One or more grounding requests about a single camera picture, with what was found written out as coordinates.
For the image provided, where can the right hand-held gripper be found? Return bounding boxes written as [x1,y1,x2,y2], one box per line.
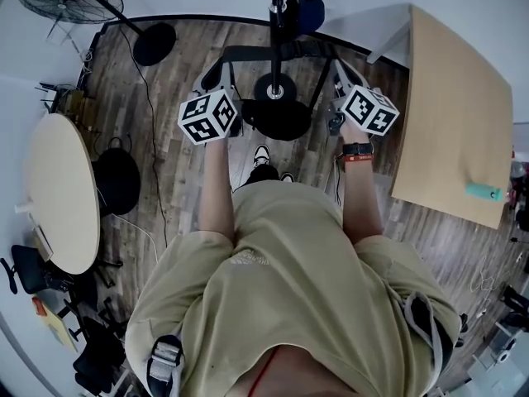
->
[328,60,401,136]

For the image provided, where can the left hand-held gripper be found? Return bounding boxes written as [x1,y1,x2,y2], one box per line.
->
[178,60,245,145]

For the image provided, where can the black coat stand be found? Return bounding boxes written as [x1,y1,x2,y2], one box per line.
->
[230,0,326,102]

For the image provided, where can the black bag with strap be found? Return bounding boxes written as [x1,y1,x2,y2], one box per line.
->
[222,41,338,141]

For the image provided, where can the person's left forearm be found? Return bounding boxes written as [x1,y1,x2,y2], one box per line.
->
[199,138,236,243]

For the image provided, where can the person's right forearm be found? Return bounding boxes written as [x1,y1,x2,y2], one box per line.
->
[341,122,384,239]

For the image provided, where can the black wrist watch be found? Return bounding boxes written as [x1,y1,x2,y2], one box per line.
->
[341,141,375,157]

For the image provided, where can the dark blue cap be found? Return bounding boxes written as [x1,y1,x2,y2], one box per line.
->
[284,0,326,36]

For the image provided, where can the person's left shoe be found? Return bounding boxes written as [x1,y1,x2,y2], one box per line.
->
[252,145,272,168]

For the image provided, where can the black shorts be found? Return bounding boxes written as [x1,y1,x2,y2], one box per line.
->
[231,164,282,194]

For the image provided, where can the light wooden desk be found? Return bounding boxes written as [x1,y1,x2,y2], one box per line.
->
[367,2,514,230]

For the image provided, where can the black round bag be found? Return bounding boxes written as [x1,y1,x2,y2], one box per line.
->
[91,136,142,218]

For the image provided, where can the cardboard box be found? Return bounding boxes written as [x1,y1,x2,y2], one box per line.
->
[53,88,94,119]

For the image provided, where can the black router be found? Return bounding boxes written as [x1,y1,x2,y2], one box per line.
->
[39,81,59,111]

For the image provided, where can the teal bottle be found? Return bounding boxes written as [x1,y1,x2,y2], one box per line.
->
[464,181,504,203]

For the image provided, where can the round wooden table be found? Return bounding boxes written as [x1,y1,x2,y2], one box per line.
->
[26,112,102,275]

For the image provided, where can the beige t-shirt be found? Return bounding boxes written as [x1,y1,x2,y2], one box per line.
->
[125,179,462,397]

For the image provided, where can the book on round table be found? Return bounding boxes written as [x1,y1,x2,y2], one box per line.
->
[31,223,55,260]

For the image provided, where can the black armchair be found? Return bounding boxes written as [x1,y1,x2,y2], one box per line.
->
[0,244,49,295]

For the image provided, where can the yellow sheet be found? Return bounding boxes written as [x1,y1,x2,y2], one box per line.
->
[31,294,79,353]

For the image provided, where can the black swivel chair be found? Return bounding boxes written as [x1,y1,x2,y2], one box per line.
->
[72,316,127,397]

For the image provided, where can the thin wrist cable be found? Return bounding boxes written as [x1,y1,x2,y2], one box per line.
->
[330,157,344,206]

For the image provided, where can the black floor cable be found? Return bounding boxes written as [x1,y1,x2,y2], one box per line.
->
[117,22,169,239]

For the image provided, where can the white floor cable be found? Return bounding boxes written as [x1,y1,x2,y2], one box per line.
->
[117,215,160,262]

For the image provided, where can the tangled white cable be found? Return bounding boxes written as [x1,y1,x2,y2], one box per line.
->
[469,256,512,305]

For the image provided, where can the grey shoulder strap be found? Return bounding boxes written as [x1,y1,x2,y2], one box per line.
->
[146,334,186,397]
[396,289,455,388]

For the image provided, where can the red neck cord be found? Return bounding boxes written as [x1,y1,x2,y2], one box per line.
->
[247,345,280,397]

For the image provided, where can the white frame with black device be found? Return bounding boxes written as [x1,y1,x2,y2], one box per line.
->
[469,328,529,388]

